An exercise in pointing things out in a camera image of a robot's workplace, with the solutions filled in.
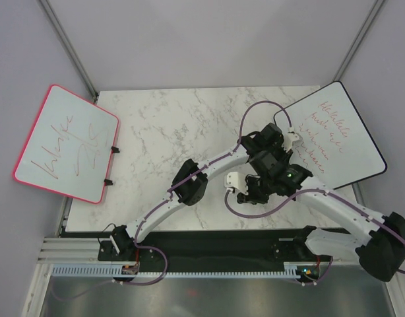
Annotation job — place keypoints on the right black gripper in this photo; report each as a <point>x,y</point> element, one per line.
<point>250,198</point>

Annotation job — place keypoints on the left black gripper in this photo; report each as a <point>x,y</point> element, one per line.
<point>278,145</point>

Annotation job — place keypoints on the black framed whiteboard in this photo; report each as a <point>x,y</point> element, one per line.
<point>335,145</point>

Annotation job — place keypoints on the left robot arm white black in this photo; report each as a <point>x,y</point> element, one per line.
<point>190,183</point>

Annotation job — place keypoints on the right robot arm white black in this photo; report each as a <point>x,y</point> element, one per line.
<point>376,240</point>

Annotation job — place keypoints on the pink framed whiteboard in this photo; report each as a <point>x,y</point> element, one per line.
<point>69,147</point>

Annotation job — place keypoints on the lower black clip pink board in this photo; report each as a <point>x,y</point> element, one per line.
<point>108,182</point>

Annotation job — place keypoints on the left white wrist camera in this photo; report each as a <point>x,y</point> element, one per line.
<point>290,138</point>

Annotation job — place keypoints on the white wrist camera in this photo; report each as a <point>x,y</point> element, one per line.
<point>290,138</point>
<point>235,181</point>

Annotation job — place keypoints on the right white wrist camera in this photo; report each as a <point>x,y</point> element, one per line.
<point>235,181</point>

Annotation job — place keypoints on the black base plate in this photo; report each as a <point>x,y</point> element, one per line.
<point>214,251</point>

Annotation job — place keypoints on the right aluminium corner post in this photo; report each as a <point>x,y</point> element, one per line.
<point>361,35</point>

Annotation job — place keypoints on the aluminium corner post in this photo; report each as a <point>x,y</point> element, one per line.
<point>67,45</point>
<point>361,35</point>

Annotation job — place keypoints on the white slotted cable duct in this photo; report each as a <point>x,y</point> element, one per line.
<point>289,271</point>

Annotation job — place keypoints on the aluminium rail frame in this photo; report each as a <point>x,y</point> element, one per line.
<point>74,249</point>

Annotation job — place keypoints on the left aluminium corner post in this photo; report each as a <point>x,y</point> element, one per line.
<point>67,45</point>

